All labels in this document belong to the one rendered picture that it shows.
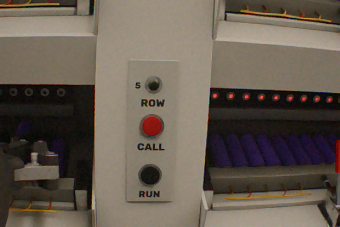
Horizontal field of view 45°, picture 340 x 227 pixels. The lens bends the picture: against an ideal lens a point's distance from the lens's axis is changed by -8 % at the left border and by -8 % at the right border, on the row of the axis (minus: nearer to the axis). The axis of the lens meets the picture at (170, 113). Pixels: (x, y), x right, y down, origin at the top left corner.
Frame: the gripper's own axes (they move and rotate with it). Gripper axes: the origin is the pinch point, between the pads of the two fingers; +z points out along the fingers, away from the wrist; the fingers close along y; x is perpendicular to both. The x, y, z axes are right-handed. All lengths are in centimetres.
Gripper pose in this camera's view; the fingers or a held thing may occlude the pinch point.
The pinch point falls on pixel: (11, 149)
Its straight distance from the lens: 44.5
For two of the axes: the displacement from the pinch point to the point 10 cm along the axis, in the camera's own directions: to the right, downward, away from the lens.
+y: -9.9, -0.2, -1.4
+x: -0.2, 10.0, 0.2
